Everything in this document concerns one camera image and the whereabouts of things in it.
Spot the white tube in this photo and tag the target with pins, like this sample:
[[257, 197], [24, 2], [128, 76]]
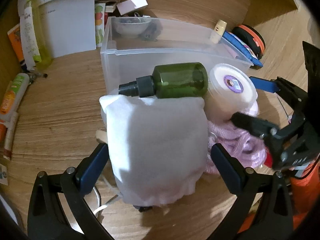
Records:
[[10, 135]]

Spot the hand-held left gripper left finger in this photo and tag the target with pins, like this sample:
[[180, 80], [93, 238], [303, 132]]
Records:
[[96, 166]]

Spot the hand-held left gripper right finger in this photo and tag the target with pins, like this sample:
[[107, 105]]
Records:
[[221, 161]]

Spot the orange packet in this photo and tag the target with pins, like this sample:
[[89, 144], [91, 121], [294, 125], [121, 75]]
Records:
[[15, 42]]

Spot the clear plastic storage box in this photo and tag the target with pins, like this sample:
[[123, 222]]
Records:
[[175, 52]]

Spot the small beige bottle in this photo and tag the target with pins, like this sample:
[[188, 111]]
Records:
[[220, 28]]

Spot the black and orange round case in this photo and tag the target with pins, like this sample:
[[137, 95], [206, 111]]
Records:
[[252, 37]]

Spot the wooden desktop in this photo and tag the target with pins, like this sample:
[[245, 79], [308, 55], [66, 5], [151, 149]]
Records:
[[62, 110]]

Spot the white bowl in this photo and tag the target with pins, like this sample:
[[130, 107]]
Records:
[[130, 28]]

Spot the black claw clip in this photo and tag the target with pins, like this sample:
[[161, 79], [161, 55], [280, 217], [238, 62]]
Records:
[[143, 208]]

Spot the black pen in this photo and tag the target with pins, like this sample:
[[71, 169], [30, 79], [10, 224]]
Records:
[[37, 75]]

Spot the yellow-green bottle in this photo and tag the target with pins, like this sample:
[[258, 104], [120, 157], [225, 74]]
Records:
[[44, 52]]

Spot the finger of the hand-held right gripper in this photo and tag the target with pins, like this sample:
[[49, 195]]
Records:
[[247, 123], [265, 84]]

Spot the fruit printed card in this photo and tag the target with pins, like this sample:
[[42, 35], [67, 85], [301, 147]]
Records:
[[99, 22]]

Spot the long white receipt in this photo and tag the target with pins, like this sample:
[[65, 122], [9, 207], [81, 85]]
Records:
[[27, 30]]

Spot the person's right forearm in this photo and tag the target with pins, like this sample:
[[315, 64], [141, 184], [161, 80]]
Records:
[[303, 187]]

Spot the pink and white box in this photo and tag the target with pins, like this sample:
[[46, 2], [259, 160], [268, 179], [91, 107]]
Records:
[[132, 5]]

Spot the orange and green tube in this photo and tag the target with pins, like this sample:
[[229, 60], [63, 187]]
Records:
[[12, 92]]

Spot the small printed packet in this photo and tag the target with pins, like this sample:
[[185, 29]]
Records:
[[3, 175]]

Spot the white paper sheet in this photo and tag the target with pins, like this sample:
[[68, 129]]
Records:
[[72, 27]]

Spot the white cloth pouch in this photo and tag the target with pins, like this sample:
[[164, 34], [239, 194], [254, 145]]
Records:
[[155, 142]]

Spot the green spray bottle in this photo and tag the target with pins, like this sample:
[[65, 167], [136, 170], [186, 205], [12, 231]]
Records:
[[180, 80]]

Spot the blue packet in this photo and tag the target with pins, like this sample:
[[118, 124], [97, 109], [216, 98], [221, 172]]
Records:
[[240, 45]]

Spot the round white container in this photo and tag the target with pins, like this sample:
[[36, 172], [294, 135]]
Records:
[[220, 98]]

